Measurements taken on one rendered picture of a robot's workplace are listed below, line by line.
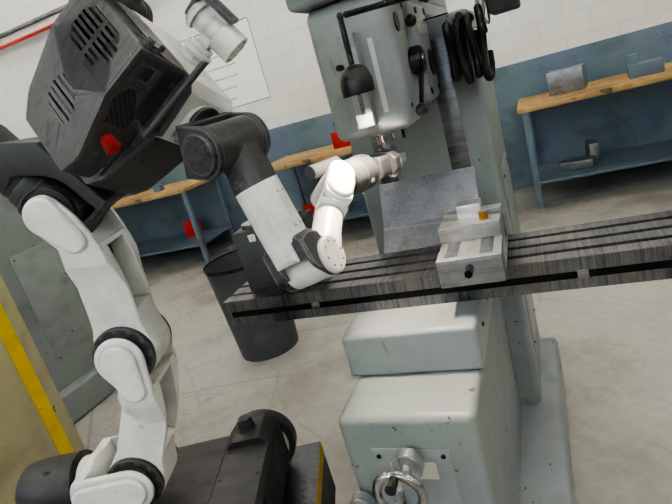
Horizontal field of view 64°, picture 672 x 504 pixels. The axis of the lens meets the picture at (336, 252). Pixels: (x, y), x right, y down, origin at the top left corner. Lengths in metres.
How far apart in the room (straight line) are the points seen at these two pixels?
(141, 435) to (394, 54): 1.08
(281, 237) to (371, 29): 0.56
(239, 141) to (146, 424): 0.73
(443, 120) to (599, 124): 3.98
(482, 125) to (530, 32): 3.84
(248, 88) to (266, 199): 5.31
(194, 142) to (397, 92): 0.53
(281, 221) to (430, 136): 0.89
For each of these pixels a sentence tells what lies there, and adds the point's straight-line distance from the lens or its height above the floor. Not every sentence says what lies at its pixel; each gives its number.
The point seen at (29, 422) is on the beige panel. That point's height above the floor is 0.51.
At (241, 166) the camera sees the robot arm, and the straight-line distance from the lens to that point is 1.01.
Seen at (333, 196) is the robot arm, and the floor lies 1.23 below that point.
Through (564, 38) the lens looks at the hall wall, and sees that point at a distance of 5.58.
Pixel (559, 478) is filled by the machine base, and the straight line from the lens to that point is 1.85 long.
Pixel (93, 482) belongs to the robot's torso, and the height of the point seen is 0.73.
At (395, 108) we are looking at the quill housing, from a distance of 1.32.
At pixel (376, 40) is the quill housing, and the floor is 1.52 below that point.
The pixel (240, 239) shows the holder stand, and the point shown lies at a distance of 1.61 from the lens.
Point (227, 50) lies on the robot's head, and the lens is 1.15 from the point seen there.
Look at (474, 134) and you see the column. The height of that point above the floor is 1.20.
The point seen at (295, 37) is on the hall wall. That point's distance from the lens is 6.02.
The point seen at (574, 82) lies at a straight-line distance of 5.05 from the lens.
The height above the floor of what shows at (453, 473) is 0.59.
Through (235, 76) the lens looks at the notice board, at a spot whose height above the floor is 1.84.
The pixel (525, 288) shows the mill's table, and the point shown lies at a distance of 1.38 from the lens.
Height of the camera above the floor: 1.45
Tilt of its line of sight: 17 degrees down
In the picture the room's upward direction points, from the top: 16 degrees counter-clockwise
